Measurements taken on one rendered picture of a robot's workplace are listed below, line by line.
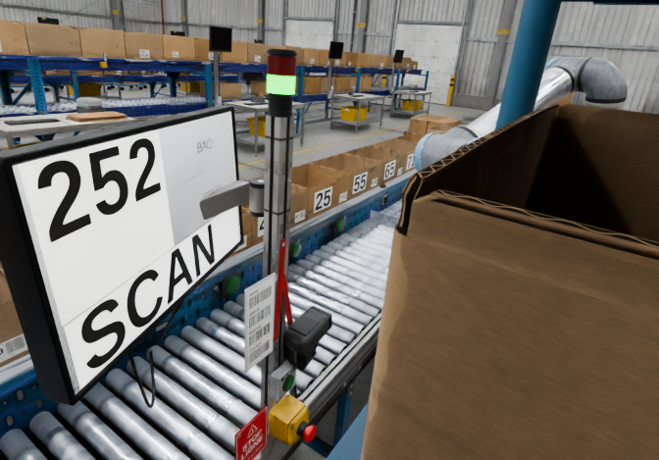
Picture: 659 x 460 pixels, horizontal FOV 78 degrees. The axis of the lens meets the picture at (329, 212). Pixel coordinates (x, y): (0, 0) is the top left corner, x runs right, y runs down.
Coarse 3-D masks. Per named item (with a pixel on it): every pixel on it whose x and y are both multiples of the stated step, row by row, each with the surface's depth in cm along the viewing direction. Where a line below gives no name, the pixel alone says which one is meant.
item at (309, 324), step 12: (312, 312) 95; (324, 312) 96; (300, 324) 92; (312, 324) 92; (324, 324) 93; (288, 336) 90; (300, 336) 89; (312, 336) 90; (300, 348) 89; (312, 348) 94; (300, 360) 94
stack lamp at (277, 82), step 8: (272, 56) 68; (272, 64) 68; (280, 64) 68; (288, 64) 68; (272, 72) 69; (280, 72) 68; (288, 72) 69; (272, 80) 69; (280, 80) 69; (288, 80) 69; (272, 88) 70; (280, 88) 69; (288, 88) 70
